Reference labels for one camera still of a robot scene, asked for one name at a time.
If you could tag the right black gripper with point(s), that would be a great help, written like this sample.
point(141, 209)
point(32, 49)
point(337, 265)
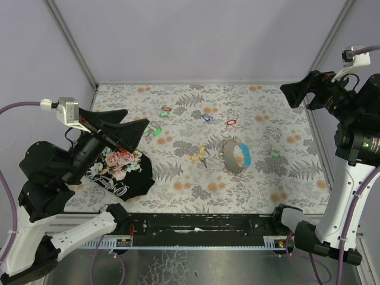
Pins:
point(314, 92)

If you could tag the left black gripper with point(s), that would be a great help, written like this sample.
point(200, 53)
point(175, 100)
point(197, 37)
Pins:
point(99, 133)

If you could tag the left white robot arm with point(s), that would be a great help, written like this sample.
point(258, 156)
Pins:
point(50, 172)

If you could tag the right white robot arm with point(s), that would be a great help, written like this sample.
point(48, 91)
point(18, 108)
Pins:
point(357, 149)

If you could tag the red key tag far left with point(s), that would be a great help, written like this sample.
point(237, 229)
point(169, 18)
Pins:
point(166, 108)

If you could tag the black floral cloth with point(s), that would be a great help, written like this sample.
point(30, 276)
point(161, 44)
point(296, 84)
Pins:
point(125, 175)

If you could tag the yellow key tag lower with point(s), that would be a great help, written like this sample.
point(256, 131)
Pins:
point(194, 158)

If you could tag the yellow key tag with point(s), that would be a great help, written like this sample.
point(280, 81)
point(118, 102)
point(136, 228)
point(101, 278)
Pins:
point(202, 150)
point(194, 158)

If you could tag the yellow key tag upper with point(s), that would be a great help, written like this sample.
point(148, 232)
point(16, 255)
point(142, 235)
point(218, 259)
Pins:
point(202, 150)

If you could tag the floral table mat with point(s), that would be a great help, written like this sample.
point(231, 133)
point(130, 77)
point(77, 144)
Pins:
point(264, 122)

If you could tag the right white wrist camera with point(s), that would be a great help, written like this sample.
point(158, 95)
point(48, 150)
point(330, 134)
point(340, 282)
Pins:
point(354, 58)

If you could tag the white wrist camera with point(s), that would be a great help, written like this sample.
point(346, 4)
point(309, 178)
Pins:
point(354, 58)
point(68, 112)

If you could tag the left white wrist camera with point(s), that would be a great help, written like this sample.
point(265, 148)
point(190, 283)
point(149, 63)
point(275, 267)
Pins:
point(68, 112)

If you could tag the right aluminium frame post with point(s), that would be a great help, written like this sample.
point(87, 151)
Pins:
point(332, 36)

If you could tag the aluminium frame post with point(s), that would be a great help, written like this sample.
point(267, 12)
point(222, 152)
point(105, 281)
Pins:
point(332, 36)
point(72, 44)

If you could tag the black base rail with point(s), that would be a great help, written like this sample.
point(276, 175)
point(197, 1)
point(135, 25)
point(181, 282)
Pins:
point(200, 230)

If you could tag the left aluminium frame post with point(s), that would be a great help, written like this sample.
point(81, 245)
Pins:
point(72, 44)

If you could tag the left white cable duct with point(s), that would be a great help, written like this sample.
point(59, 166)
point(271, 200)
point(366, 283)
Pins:
point(111, 243)

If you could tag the white cable duct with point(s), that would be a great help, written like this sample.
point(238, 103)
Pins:
point(275, 243)
point(111, 243)

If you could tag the right white cable duct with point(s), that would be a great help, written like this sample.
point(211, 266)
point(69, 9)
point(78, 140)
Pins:
point(275, 243)

